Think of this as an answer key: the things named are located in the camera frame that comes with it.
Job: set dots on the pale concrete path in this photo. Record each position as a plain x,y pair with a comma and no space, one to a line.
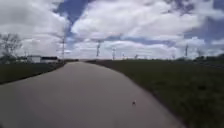
76,96

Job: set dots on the wooden utility pole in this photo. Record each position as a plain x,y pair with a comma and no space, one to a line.
63,50

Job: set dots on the grass field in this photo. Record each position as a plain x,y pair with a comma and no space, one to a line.
180,86

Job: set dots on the white low building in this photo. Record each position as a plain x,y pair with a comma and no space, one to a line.
40,59

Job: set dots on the grass verge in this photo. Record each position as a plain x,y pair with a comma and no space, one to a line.
23,70

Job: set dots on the bare tree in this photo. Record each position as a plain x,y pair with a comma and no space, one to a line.
9,45

